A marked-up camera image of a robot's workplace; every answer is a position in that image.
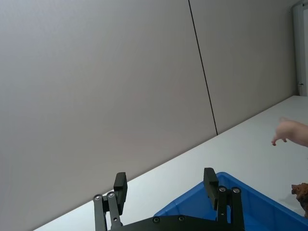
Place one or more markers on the brown lumpy object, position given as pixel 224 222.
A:
pixel 302 195

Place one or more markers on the white door frame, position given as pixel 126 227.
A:
pixel 297 48

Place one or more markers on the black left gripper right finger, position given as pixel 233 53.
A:
pixel 211 190

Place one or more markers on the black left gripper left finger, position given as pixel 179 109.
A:
pixel 119 192

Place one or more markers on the blue plastic bin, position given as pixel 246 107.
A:
pixel 257 211

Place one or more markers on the person's hand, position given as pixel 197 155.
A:
pixel 286 131

